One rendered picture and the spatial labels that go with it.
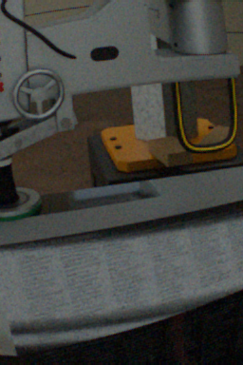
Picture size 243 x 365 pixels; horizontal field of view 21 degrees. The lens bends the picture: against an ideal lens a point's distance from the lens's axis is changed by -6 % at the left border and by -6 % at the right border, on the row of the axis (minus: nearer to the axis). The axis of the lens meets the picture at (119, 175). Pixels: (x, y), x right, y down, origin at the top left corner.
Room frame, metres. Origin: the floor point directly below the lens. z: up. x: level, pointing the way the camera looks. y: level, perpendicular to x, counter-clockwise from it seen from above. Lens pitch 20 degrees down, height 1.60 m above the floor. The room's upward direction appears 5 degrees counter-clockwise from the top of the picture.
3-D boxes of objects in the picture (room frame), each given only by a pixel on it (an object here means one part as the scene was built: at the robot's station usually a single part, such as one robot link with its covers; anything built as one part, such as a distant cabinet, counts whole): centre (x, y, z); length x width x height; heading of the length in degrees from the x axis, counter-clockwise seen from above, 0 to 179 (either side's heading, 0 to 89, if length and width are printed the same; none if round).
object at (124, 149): (2.66, -0.21, 0.76); 0.49 x 0.49 x 0.05; 8
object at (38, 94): (1.79, 0.21, 1.22); 0.15 x 0.10 x 0.15; 102
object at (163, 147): (2.41, -0.20, 0.81); 0.20 x 0.10 x 0.05; 16
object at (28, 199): (1.88, 0.35, 0.87); 0.21 x 0.21 x 0.01
